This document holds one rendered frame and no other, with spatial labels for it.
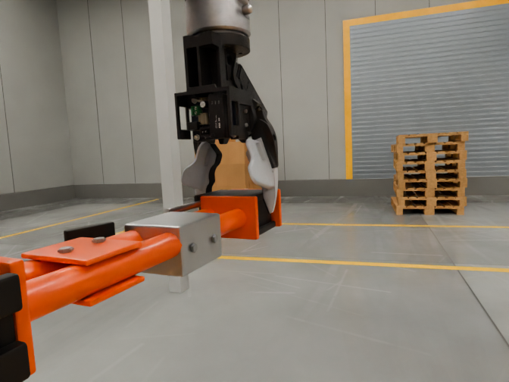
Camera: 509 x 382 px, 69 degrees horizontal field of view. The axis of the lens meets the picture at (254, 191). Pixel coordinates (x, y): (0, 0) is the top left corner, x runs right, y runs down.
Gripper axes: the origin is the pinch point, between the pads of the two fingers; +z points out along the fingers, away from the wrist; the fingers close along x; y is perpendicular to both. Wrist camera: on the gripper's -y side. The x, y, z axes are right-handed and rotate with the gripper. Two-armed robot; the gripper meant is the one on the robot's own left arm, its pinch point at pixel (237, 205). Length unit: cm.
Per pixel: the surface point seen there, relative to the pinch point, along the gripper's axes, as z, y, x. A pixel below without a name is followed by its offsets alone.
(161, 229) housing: -0.7, 17.5, 1.6
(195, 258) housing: 2.3, 15.5, 3.5
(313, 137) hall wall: -30, -847, -221
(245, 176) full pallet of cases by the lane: 39, -573, -276
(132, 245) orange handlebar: -0.7, 23.0, 3.4
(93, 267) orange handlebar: -0.2, 26.2, 3.1
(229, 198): -1.5, 4.7, 1.5
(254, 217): 0.6, 4.7, 4.4
